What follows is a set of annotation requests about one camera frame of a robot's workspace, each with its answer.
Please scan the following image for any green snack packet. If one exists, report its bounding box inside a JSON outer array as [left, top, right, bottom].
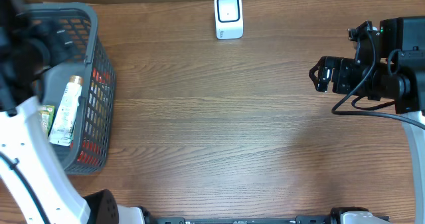
[[39, 105, 55, 136]]

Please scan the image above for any white tube with gold cap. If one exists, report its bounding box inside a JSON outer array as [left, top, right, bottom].
[[48, 75, 84, 146]]

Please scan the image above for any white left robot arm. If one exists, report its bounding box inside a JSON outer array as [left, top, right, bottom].
[[1, 0, 149, 223]]

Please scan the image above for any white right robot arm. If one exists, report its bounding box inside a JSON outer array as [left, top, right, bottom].
[[309, 49, 424, 223]]

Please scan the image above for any white barcode scanner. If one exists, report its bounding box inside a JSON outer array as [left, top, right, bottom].
[[214, 0, 244, 40]]

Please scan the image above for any grey plastic shopping basket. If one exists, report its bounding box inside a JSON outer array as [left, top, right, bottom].
[[27, 3, 116, 175]]

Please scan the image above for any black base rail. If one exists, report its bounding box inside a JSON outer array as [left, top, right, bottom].
[[139, 206, 389, 224]]

